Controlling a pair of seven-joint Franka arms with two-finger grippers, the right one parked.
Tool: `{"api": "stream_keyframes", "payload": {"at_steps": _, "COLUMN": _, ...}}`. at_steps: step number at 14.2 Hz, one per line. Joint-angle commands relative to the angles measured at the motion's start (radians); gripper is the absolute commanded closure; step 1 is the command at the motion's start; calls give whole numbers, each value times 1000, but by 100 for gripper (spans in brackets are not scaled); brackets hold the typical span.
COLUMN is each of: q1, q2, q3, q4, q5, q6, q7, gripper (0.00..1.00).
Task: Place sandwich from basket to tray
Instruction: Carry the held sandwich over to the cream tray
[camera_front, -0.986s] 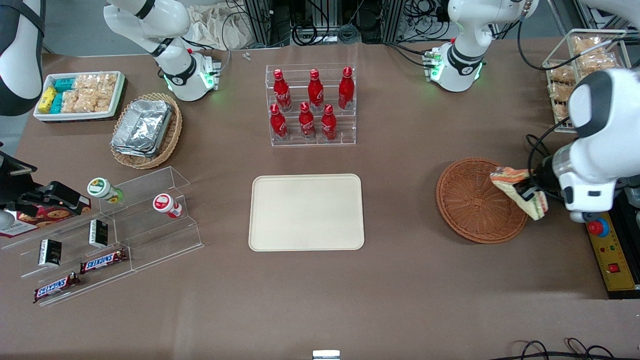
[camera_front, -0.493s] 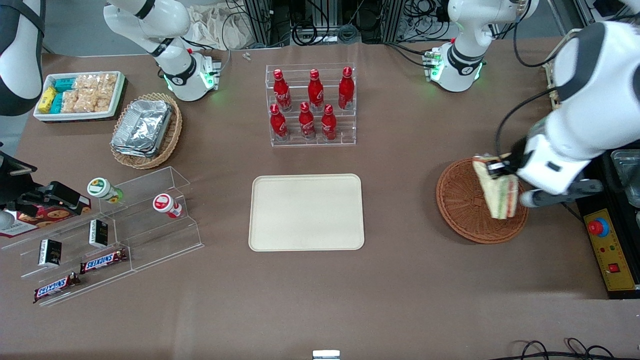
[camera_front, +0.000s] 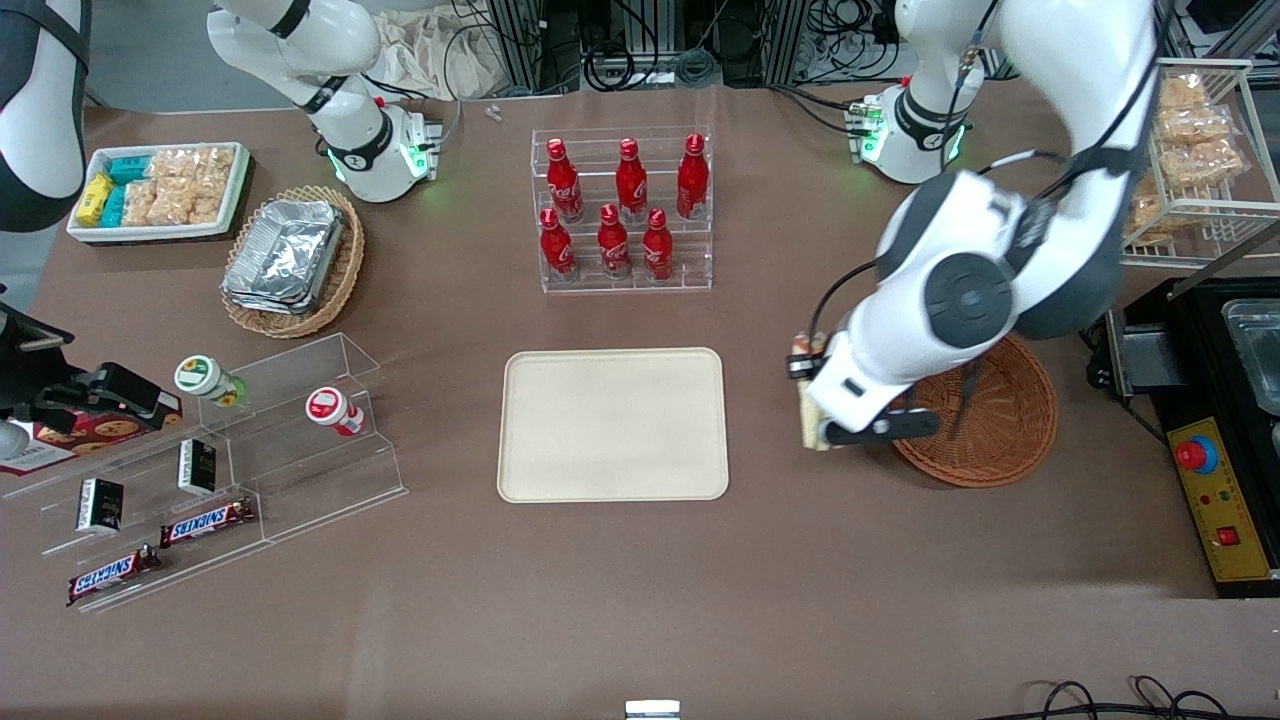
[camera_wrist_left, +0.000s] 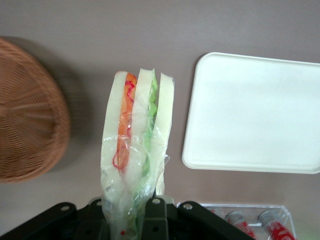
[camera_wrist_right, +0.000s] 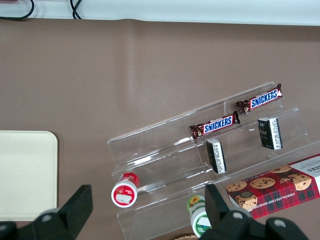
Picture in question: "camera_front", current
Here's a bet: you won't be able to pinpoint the yellow snack packet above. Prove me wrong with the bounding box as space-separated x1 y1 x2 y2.
76 173 115 228

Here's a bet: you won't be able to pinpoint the small black box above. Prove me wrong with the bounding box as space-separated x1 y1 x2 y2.
178 439 219 497
77 478 126 535

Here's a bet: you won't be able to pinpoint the coiled black background cables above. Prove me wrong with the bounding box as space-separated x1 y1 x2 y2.
583 35 723 93

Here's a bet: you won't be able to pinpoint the clear acrylic bottle rack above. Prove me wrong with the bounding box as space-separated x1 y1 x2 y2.
530 127 714 294

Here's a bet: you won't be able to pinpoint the white rectangular snack tray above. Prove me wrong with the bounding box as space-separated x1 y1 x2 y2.
66 142 252 245

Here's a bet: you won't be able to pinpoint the beige plastic tray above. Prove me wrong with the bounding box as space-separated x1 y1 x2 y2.
497 347 730 503

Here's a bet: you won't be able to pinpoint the round brown wicker basket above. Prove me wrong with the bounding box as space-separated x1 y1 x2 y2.
888 333 1059 489

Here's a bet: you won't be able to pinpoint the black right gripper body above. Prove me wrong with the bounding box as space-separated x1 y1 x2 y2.
0 308 75 419

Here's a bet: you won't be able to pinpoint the white wire rack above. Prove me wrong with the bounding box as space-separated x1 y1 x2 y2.
1120 57 1280 270

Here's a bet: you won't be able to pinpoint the clear acrylic stepped display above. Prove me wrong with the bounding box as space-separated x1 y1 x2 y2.
0 400 269 614
197 333 409 547

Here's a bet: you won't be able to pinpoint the black table edge cable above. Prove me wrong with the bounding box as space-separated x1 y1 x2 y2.
1000 676 1280 720

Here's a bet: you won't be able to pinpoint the crumpled beige cloth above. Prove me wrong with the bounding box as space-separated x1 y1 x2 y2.
372 8 509 102

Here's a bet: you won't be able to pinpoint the stacked aluminium foil trays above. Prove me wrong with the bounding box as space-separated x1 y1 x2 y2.
222 199 347 316

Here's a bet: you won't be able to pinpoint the oval light wicker basket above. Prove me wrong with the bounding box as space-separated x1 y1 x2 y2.
220 185 366 339

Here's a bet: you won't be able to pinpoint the red lid yogurt bottle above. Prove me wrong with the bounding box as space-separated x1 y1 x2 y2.
305 387 367 438

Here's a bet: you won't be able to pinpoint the black countertop appliance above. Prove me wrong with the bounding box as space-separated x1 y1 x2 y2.
1088 277 1280 421

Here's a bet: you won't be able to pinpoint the red cola bottle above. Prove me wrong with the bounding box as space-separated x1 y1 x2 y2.
641 208 676 283
614 138 649 224
539 207 577 282
597 204 633 281
676 133 711 221
545 138 585 224

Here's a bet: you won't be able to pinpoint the steel appliance pan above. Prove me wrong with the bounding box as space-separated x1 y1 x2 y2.
1221 297 1280 417

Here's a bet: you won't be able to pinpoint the snickers chocolate bar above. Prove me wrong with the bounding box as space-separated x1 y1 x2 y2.
67 545 163 608
160 497 258 549

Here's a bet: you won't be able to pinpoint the red cookie box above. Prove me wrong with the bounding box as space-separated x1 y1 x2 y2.
0 395 185 477

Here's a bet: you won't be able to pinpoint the green lid yogurt bottle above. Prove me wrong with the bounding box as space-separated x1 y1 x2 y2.
174 355 248 409

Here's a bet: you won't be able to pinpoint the triangular sandwich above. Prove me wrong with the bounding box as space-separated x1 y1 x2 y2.
793 334 834 453

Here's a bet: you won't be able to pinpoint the clear rice cracker bag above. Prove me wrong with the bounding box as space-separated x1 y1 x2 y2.
146 148 237 185
190 170 233 225
121 180 161 227
150 180 197 227

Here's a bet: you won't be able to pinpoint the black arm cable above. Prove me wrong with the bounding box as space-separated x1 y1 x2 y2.
808 0 1163 346

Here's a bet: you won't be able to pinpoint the yellow black control box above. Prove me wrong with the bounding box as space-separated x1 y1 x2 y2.
1150 395 1280 599

